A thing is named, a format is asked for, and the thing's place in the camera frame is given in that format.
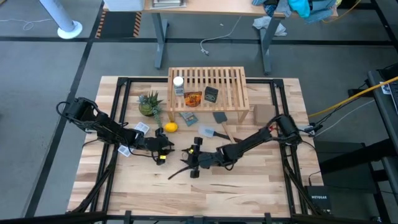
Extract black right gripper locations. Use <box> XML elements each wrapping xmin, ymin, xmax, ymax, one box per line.
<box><xmin>181</xmin><ymin>136</ymin><xmax>220</xmax><ymax>179</ymax></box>

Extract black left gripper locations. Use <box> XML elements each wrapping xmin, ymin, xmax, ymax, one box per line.
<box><xmin>141</xmin><ymin>127</ymin><xmax>175</xmax><ymax>166</ymax></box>

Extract orange taco seasoning packet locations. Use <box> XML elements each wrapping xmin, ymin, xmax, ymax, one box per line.
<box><xmin>183</xmin><ymin>91</ymin><xmax>203</xmax><ymax>108</ymax></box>

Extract glass spice jar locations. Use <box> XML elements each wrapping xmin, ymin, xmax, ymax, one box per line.
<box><xmin>172</xmin><ymin>76</ymin><xmax>185</xmax><ymax>96</ymax></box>

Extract green black pepper tin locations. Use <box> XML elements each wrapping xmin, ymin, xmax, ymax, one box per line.
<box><xmin>203</xmin><ymin>86</ymin><xmax>220</xmax><ymax>104</ymax></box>

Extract wooden slatted shelf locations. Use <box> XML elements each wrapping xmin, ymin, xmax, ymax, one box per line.
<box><xmin>166</xmin><ymin>66</ymin><xmax>251</xmax><ymax>124</ymax></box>

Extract yellow lemon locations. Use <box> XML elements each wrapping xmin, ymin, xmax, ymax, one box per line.
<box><xmin>164</xmin><ymin>121</ymin><xmax>179</xmax><ymax>134</ymax></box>

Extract white ice cube tray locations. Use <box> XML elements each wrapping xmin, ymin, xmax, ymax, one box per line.
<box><xmin>117</xmin><ymin>121</ymin><xmax>150</xmax><ymax>158</ymax></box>

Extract teal paper packet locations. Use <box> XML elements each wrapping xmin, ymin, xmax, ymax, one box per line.
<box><xmin>179</xmin><ymin>111</ymin><xmax>199</xmax><ymax>127</ymax></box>

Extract potted succulent plant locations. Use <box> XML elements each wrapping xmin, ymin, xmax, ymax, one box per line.
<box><xmin>137</xmin><ymin>90</ymin><xmax>164</xmax><ymax>128</ymax></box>

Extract brown cardboard box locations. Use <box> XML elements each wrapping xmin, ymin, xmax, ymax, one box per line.
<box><xmin>253</xmin><ymin>104</ymin><xmax>276</xmax><ymax>126</ymax></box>

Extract hazard striped floor mat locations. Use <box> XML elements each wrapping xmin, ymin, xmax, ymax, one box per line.
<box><xmin>95</xmin><ymin>11</ymin><xmax>142</xmax><ymax>39</ymax></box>

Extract black netgear router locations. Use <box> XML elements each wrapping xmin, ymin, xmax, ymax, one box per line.
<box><xmin>304</xmin><ymin>185</ymin><xmax>332</xmax><ymax>214</ymax></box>

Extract stack of papers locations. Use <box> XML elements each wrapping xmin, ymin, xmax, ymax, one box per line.
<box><xmin>151</xmin><ymin>0</ymin><xmax>187</xmax><ymax>9</ymax></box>

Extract wooden desk grey legs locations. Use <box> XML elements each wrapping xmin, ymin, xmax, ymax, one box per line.
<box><xmin>102</xmin><ymin>0</ymin><xmax>339</xmax><ymax>75</ymax></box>

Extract white cloth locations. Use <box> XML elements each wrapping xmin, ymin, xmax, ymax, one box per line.
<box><xmin>252</xmin><ymin>16</ymin><xmax>288</xmax><ymax>37</ymax></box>

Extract pile of clothes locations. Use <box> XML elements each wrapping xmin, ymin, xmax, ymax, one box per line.
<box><xmin>251</xmin><ymin>0</ymin><xmax>338</xmax><ymax>25</ymax></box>

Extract white spatula black handle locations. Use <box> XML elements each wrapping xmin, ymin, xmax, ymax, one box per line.
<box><xmin>198</xmin><ymin>125</ymin><xmax>243</xmax><ymax>143</ymax></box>

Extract grey spatula wooden handle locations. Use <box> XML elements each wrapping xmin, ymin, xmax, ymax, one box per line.
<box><xmin>212</xmin><ymin>111</ymin><xmax>237</xmax><ymax>144</ymax></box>

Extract black aluminium table frame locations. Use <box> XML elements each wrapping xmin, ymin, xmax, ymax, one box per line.
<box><xmin>67</xmin><ymin>76</ymin><xmax>324</xmax><ymax>224</ymax></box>

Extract white floor cable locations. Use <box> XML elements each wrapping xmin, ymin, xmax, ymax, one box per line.
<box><xmin>200</xmin><ymin>15</ymin><xmax>243</xmax><ymax>56</ymax></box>

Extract yellow hanging cable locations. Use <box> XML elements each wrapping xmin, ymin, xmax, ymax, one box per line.
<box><xmin>307</xmin><ymin>76</ymin><xmax>398</xmax><ymax>118</ymax></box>

